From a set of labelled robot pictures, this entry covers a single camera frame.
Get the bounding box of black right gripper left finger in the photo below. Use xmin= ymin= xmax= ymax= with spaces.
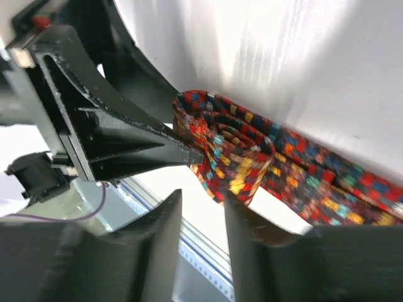
xmin=1 ymin=189 xmax=182 ymax=301

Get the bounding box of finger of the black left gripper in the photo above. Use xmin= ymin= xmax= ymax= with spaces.
xmin=62 ymin=1 xmax=177 ymax=124
xmin=34 ymin=25 xmax=203 ymax=182

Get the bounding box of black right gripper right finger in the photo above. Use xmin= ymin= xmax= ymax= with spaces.
xmin=224 ymin=191 xmax=402 ymax=301

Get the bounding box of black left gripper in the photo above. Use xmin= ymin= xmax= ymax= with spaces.
xmin=1 ymin=1 xmax=94 ymax=200

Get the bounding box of red multicolour patterned tie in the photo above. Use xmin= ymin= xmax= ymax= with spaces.
xmin=173 ymin=90 xmax=402 ymax=226

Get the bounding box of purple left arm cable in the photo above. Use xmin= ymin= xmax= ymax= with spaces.
xmin=0 ymin=181 xmax=108 ymax=223

